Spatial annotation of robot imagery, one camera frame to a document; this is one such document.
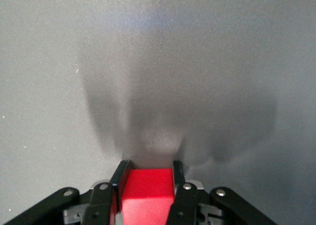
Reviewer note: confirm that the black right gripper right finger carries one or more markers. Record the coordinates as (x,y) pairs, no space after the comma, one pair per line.
(185,202)

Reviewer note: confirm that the red cube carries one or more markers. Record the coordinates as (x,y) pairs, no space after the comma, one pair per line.
(148,185)

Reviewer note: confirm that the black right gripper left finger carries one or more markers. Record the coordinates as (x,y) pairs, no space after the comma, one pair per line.
(98,202)

